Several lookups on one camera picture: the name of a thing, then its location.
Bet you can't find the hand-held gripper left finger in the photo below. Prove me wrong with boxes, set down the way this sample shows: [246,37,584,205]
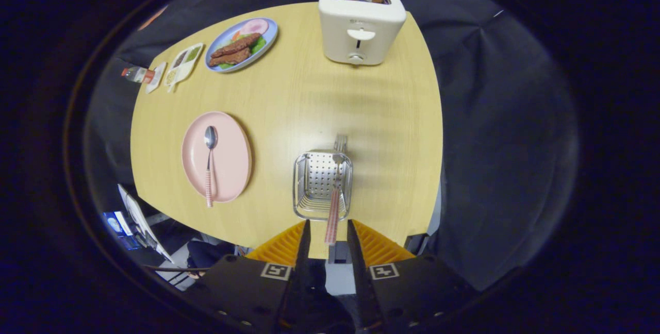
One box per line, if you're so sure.
[183,219,312,332]

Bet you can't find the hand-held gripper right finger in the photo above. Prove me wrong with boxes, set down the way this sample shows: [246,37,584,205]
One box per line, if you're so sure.
[346,219,478,332]

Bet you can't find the fork with red checkered handle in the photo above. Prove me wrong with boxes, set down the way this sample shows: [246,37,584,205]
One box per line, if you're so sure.
[324,135,348,245]

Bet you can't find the spoon with red checkered handle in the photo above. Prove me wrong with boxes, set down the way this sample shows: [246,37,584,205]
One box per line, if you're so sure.
[204,126,218,208]

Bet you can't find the perforated metal basket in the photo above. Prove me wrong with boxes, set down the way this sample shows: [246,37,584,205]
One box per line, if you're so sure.
[293,149,354,221]

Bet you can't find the person's dark trouser leg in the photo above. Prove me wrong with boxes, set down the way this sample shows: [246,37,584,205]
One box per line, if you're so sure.
[187,240,235,279]

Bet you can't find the pink round plate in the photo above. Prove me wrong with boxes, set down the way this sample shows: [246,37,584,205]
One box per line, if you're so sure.
[181,111,253,204]

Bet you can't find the white tilted board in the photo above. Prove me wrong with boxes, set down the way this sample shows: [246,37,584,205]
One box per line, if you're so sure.
[118,184,174,263]

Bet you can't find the black backdrop cloth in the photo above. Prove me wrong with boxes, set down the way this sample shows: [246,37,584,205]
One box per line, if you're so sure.
[85,0,578,293]

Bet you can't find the lit computer screen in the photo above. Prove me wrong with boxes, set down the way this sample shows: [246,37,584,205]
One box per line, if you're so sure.
[102,211,141,251]

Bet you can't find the brown meat strip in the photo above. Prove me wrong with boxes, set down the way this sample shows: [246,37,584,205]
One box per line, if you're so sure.
[210,33,261,59]
[209,47,252,67]

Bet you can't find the green lettuce leaf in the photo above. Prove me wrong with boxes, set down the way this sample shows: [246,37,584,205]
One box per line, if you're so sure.
[219,35,267,69]

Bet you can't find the blue food plate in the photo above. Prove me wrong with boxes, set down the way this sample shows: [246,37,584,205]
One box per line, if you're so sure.
[205,17,278,73]

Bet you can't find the white divided condiment dish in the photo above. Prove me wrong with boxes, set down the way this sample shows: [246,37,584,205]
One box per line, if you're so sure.
[164,43,204,93]

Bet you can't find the white toaster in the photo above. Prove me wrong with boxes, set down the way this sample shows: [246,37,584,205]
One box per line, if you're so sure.
[318,0,407,65]

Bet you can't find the small white square coaster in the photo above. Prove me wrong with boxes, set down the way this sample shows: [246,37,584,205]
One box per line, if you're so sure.
[145,62,167,94]

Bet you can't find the pink ham slice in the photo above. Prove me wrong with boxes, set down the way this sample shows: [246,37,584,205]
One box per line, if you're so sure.
[238,19,269,37]

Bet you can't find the clear water bottle red cap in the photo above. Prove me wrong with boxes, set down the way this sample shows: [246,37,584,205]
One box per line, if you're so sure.
[121,66,155,84]

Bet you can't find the dark metal bracket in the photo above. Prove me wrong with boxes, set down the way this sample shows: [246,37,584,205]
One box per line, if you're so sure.
[405,233,431,255]
[328,240,352,265]

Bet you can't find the thin dark cable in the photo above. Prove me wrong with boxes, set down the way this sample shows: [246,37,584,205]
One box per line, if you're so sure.
[144,265,212,273]

